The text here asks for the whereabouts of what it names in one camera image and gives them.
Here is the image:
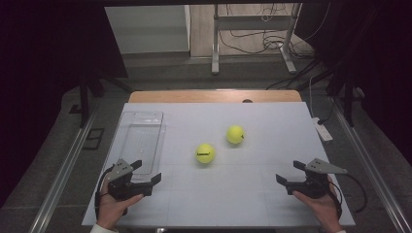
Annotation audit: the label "left hand-held gripper cable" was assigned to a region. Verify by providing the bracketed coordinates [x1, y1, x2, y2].
[93, 164, 117, 221]

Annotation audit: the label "tangle of black floor cables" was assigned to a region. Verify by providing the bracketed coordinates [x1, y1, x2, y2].
[218, 3, 326, 61]

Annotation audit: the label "wooden table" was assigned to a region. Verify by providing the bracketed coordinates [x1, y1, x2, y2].
[128, 89, 303, 105]

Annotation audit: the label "white power cable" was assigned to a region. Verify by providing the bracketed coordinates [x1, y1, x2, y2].
[308, 75, 319, 119]

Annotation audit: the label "white table mat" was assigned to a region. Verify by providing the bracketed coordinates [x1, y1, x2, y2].
[81, 102, 357, 227]

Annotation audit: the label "white power strip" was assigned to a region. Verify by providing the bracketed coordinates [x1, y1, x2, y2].
[311, 116, 334, 143]

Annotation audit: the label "clear plastic container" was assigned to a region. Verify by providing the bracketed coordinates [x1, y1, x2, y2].
[110, 111, 167, 183]

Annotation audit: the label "hand-held gripper cable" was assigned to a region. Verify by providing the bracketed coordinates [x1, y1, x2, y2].
[326, 174, 369, 218]
[93, 164, 117, 221]

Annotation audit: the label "grey metal desk frame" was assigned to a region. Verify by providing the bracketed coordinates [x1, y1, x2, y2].
[211, 3, 303, 76]

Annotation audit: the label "dark curtain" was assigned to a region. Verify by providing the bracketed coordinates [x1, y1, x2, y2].
[0, 0, 129, 208]
[293, 0, 412, 167]

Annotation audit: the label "person's right hand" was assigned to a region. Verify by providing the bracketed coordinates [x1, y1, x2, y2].
[292, 174, 344, 233]

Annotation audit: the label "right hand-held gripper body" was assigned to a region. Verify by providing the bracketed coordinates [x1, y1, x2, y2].
[285, 157, 349, 200]

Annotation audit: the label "black metal stand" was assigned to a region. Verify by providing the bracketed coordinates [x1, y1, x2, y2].
[325, 64, 367, 128]
[68, 73, 134, 129]

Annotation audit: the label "person's left hand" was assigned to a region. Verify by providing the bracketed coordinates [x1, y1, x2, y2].
[96, 177, 145, 231]

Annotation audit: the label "yellow tennis ball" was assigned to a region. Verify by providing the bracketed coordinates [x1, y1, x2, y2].
[194, 143, 217, 165]
[225, 124, 246, 146]

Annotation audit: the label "right hand-held gripper cable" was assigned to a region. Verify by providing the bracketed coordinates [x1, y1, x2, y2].
[326, 174, 369, 218]

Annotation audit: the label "aluminium floor rail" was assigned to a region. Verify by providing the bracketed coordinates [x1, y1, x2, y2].
[28, 108, 100, 233]
[330, 96, 412, 233]

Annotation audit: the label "white cabinet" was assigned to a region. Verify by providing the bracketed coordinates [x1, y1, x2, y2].
[104, 4, 192, 55]

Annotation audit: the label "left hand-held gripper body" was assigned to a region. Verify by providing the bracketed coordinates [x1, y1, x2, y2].
[105, 158, 154, 202]

